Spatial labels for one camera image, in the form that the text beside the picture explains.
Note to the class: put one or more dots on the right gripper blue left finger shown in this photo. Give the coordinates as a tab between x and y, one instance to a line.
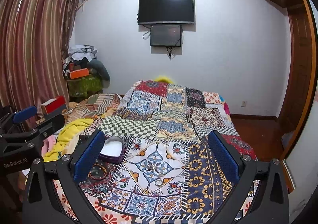
86	154

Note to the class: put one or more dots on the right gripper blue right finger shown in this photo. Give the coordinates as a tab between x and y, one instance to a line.
226	155

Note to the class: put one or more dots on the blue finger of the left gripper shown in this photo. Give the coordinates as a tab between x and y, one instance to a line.
50	126
24	114

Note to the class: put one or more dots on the pink cloth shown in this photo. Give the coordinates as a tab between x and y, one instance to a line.
48	144

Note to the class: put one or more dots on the purple heart-shaped tin box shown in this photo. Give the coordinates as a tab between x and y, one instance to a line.
113	150

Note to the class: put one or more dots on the red and white box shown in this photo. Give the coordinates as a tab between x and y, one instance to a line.
52	104

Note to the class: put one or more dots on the yellow blanket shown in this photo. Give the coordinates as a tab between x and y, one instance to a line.
65	136

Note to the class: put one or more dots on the beige striped bed sheet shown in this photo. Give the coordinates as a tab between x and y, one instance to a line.
95	107

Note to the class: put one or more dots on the colourful patchwork bed cover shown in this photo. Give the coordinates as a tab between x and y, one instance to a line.
168	174

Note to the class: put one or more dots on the orange box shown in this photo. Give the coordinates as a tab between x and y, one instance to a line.
78	73

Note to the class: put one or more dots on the grey round cushion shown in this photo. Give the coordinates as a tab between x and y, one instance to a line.
99	68

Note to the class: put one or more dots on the pile of white papers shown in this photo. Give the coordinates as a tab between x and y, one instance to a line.
81	54

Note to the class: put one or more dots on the red striped curtain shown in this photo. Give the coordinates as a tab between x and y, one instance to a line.
34	42

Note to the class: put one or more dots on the brown wooden wardrobe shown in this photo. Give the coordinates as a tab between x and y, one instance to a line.
302	78

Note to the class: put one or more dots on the small black wall monitor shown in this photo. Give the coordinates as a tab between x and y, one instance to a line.
166	35

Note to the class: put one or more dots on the large black wall television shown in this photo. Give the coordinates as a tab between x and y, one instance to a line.
166	11

